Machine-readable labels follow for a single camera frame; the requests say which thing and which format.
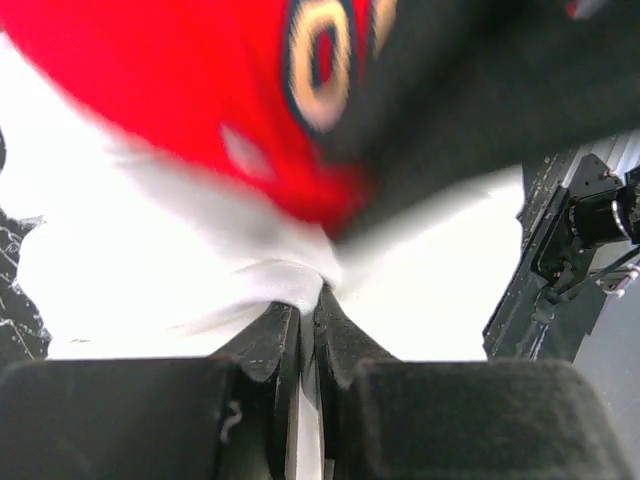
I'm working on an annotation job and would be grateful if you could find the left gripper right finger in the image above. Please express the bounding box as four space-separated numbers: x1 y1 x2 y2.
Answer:
313 289 633 479

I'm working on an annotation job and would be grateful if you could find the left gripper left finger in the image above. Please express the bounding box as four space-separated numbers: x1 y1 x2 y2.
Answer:
1 303 300 479

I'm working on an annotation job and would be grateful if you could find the white pillow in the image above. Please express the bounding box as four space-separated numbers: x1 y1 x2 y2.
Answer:
0 29 524 480

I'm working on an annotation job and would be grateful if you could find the red patterned pillowcase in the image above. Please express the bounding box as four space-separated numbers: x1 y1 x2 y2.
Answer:
1 1 396 230

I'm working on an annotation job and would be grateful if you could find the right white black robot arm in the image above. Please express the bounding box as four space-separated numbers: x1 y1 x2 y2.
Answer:
326 1 639 243

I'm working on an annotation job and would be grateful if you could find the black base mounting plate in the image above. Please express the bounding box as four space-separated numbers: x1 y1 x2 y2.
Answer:
483 154 639 361

